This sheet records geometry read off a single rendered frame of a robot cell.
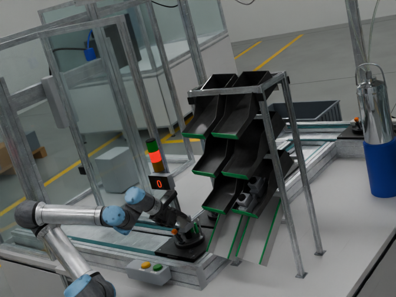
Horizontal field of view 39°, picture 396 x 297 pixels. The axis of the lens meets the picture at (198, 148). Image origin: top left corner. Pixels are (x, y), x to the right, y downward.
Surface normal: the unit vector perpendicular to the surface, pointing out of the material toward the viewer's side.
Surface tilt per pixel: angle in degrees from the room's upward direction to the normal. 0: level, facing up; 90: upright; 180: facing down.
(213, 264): 90
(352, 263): 0
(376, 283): 90
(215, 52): 90
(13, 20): 90
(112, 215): 56
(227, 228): 45
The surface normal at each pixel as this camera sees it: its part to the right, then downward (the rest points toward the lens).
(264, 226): -0.68, -0.37
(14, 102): 0.76, 0.01
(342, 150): -0.59, 0.40
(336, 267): -0.25, -0.92
